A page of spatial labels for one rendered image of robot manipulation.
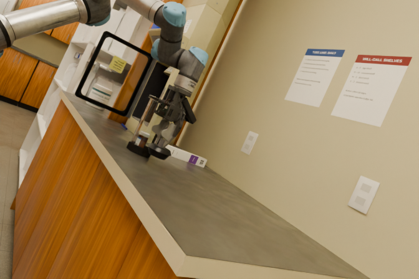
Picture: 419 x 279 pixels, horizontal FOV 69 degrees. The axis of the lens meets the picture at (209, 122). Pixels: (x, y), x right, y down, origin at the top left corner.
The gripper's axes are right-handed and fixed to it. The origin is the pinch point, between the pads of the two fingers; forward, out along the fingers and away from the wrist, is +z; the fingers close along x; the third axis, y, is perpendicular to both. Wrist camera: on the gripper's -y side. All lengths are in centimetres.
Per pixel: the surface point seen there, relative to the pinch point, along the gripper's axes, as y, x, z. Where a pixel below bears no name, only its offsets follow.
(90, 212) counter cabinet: 14.8, -1.7, 29.2
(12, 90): -113, -536, 78
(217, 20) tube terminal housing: -34, -38, -65
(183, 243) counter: 30, 48, 9
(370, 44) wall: -48, 35, -69
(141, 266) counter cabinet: 25.5, 37.3, 20.8
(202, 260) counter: 29, 52, 9
